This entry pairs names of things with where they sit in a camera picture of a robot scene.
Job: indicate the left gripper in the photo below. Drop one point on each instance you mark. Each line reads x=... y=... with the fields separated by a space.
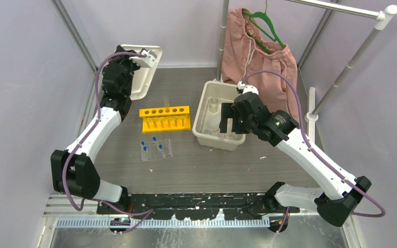
x=123 y=59

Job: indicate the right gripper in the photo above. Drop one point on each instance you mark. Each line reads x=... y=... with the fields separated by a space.
x=229 y=110

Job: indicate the small glass beaker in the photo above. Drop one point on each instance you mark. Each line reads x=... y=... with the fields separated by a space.
x=213 y=105

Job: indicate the white rectangular tray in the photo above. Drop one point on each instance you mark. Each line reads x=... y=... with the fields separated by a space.
x=143 y=77

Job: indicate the beige plastic bin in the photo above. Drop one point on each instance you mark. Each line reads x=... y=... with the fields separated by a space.
x=226 y=93

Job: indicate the red capped wash bottle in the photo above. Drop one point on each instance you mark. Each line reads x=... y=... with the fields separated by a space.
x=213 y=123

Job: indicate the small white cup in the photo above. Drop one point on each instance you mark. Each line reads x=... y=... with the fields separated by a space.
x=208 y=132

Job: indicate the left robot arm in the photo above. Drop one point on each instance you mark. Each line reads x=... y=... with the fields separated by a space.
x=73 y=170

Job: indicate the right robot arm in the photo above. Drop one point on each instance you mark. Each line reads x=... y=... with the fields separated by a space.
x=338 y=193

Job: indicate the yellow test tube rack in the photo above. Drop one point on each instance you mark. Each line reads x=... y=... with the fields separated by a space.
x=164 y=119

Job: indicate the pink shorts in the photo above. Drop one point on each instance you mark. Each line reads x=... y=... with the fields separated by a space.
x=269 y=66

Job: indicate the clear acrylic tube rack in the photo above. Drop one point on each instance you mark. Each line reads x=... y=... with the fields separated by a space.
x=154 y=153

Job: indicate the green clothes hanger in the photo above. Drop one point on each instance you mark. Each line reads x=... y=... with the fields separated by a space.
x=272 y=35

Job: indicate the white clothes rack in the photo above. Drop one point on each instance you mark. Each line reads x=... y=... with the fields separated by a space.
x=345 y=74

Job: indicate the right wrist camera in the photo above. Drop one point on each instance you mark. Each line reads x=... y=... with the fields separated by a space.
x=243 y=88

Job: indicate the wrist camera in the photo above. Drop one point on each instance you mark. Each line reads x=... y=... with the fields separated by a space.
x=145 y=59
x=243 y=88

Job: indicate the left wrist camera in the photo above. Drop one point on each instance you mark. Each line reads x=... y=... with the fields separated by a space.
x=145 y=59

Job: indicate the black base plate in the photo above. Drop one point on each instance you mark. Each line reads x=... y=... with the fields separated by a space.
x=201 y=206

